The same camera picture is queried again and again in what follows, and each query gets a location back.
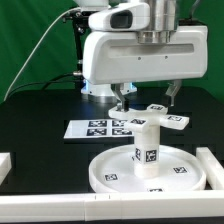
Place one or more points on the white right fence rail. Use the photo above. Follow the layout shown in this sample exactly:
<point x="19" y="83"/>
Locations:
<point x="213" y="169"/>

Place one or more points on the white front fence rail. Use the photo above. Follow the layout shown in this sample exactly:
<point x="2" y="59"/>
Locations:
<point x="89" y="207"/>

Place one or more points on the white left fence rail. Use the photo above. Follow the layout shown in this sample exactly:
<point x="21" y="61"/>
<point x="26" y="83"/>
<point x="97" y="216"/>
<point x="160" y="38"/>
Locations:
<point x="5" y="165"/>

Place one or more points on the white fiducial marker sheet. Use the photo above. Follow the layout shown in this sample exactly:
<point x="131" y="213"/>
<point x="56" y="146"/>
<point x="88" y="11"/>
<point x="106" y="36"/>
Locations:
<point x="101" y="128"/>

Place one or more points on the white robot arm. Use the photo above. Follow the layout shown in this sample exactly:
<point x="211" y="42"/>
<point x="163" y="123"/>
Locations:
<point x="141" y="41"/>

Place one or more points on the white fence rail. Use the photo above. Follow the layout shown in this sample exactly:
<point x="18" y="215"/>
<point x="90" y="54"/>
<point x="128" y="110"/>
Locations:
<point x="89" y="207"/>
<point x="5" y="165"/>
<point x="213" y="169"/>

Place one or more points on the white cross-shaped table base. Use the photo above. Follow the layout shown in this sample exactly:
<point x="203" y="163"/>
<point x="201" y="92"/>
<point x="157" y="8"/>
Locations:
<point x="155" y="115"/>

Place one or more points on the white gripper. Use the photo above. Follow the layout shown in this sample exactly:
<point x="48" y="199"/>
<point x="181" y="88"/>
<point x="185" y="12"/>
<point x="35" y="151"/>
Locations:
<point x="118" y="57"/>

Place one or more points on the white round table top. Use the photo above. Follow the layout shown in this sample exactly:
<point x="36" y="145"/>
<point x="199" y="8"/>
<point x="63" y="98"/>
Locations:
<point x="169" y="169"/>

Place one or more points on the black camera on stand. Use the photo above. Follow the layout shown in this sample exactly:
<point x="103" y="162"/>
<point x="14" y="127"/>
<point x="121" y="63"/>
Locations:
<point x="79" y="20"/>

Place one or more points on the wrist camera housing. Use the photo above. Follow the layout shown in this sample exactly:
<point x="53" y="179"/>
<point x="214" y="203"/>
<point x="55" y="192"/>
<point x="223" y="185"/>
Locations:
<point x="123" y="17"/>

